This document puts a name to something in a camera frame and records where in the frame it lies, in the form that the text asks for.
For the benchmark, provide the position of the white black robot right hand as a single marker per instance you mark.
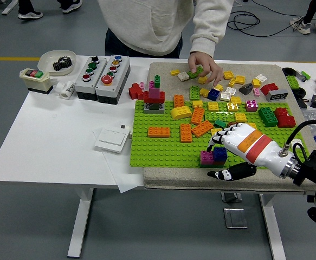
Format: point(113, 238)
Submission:
point(255, 147)

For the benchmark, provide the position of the person's left hand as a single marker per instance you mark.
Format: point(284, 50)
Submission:
point(205, 62)

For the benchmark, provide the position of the yellow tall brick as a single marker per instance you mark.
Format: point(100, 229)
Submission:
point(202, 80)

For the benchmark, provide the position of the lime green long brick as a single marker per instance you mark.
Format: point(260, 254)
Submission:
point(194, 92)
point(217, 116)

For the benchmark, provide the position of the blue square brick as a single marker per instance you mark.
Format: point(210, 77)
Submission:
point(220, 153)
point(213, 94)

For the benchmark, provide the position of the magenta square brick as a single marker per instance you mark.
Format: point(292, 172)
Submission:
point(251, 105)
point(207, 157)

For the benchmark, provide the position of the person's left forearm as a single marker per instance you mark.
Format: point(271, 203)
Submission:
point(209, 29)

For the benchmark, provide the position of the yellow square brick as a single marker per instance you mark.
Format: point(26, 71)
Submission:
point(213, 106)
point(204, 92)
point(215, 132)
point(256, 82)
point(235, 100)
point(228, 74)
point(219, 87)
point(239, 79)
point(240, 117)
point(197, 103)
point(232, 106)

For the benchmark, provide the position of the white square brick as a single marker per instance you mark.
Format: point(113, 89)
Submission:
point(183, 76)
point(230, 90)
point(261, 78)
point(225, 96)
point(296, 141)

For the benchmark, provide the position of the small yellow flat brick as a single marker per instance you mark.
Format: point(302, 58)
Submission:
point(174, 72)

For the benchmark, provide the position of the dark green long brick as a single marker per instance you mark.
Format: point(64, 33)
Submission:
point(268, 116)

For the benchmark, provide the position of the red square brick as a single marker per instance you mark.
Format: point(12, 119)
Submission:
point(286, 121)
point(281, 111)

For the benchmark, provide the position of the dark green roof brick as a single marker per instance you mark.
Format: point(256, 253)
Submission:
point(220, 123)

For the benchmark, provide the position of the dark grey roof brick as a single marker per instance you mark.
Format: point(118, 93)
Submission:
point(245, 88)

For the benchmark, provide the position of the green narrow brick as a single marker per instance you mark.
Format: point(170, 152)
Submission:
point(157, 79)

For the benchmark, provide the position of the dark green square brick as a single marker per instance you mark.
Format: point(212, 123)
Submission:
point(206, 166)

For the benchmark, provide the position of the orange long brick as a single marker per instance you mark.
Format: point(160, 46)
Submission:
point(186, 132)
point(202, 127)
point(198, 115)
point(159, 132)

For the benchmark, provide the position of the yellow curved brick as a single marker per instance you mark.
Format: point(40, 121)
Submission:
point(181, 111)

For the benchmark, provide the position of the small pink brick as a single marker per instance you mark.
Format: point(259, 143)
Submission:
point(256, 92)
point(141, 85)

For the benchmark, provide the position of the grey brick with holes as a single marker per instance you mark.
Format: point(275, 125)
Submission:
point(276, 94)

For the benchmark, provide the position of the pink tall brick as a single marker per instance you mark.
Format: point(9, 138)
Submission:
point(154, 92)

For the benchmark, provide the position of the red arch brick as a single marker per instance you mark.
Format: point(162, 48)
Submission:
point(269, 88)

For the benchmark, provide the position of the dark olive wedge brick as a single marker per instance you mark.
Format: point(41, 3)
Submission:
point(154, 106)

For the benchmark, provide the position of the red wide brick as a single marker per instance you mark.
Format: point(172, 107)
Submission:
point(147, 97)

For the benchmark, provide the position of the grey flat base brick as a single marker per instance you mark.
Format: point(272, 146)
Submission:
point(146, 110)

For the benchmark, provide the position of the red brick cluster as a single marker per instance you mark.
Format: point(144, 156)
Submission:
point(134, 91)

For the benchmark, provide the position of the metal floor plate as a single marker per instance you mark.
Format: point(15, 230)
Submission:
point(235, 218)

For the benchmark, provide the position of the silver black clamp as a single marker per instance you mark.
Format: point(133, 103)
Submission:
point(300, 76)

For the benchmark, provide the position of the grey-brown foam mat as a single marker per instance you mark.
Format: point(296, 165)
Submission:
point(174, 177)

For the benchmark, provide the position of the small green block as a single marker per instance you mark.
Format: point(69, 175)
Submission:
point(305, 73)

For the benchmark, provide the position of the grey emergency-stop control box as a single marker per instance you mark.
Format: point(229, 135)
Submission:
point(114, 88)

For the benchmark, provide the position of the lime green studded baseplate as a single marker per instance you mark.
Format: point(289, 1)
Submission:
point(160, 151)

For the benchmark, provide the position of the grey four-button control box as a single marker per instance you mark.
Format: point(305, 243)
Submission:
point(82, 86)

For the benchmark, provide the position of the white paper sheet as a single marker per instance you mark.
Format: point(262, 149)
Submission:
point(125, 178)

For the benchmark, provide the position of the black metal gear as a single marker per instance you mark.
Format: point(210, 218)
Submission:
point(57, 65)
point(66, 61)

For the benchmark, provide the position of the white pipe fitting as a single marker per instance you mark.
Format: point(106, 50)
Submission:
point(67, 90)

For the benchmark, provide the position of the white plastic bowl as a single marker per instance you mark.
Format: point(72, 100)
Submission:
point(48, 58)

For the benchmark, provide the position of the white desk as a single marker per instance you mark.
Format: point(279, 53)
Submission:
point(52, 135)

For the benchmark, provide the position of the white desk foot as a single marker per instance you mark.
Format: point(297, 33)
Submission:
point(10, 6)

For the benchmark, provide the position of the grey metal bracket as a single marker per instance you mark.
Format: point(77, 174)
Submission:
point(232, 197)

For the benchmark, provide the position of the black flat bracket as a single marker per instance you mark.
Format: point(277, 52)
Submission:
point(302, 103)

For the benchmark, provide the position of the white wall switch plate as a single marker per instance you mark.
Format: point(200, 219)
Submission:
point(110, 140)

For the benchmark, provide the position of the cream red-green switch box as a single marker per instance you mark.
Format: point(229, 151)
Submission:
point(35, 81)

